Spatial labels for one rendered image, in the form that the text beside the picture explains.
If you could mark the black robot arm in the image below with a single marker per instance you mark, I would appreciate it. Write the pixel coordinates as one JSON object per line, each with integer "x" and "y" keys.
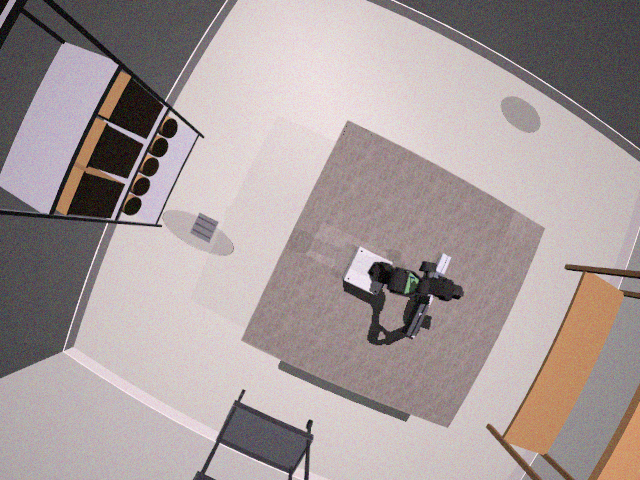
{"x": 397, "y": 279}

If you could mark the green tray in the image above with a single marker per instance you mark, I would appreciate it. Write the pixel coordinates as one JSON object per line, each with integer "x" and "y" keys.
{"x": 411, "y": 284}

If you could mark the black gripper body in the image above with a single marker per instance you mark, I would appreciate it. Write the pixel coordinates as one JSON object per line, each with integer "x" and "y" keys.
{"x": 427, "y": 267}

